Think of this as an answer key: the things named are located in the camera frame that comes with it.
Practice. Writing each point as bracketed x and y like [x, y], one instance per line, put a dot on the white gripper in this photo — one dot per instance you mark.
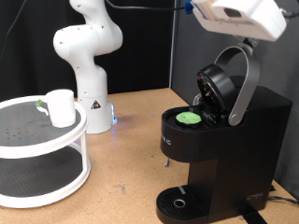
[211, 18]

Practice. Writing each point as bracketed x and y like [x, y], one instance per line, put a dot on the green lidded coffee pod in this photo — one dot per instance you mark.
[188, 117]

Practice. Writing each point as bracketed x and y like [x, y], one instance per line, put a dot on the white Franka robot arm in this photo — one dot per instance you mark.
[90, 40]

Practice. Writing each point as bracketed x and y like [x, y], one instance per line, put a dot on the black Keurig coffee machine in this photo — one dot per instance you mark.
[233, 149]

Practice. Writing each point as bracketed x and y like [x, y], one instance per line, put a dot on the black curtain backdrop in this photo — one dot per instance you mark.
[140, 56]

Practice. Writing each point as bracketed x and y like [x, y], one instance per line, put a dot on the small blue tape piece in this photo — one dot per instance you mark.
[167, 162]

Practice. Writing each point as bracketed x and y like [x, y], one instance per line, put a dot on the black tape strip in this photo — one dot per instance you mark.
[253, 218]

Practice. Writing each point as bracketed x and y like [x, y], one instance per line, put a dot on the white two-tier turntable shelf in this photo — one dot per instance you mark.
[40, 149]

